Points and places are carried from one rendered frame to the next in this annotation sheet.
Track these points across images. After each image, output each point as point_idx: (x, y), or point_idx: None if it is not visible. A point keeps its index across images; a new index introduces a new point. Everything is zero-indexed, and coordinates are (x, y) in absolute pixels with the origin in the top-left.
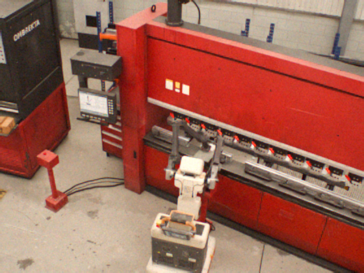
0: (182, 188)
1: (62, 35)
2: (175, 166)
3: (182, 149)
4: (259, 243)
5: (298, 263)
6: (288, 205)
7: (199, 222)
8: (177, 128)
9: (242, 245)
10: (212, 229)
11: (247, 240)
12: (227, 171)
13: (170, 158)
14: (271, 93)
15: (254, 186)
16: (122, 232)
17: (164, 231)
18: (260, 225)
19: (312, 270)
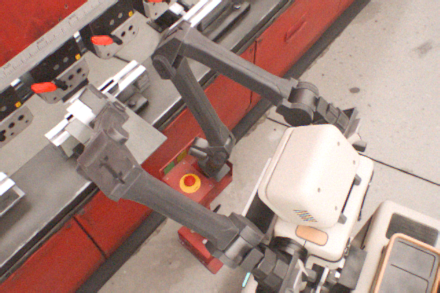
0: (350, 241)
1: None
2: (55, 258)
3: (29, 214)
4: (262, 126)
5: (323, 71)
6: (300, 4)
7: (382, 226)
8: (148, 176)
9: (263, 159)
10: (213, 211)
11: (250, 146)
12: (181, 98)
13: (232, 256)
14: None
15: (239, 53)
16: None
17: None
18: (253, 102)
19: (342, 53)
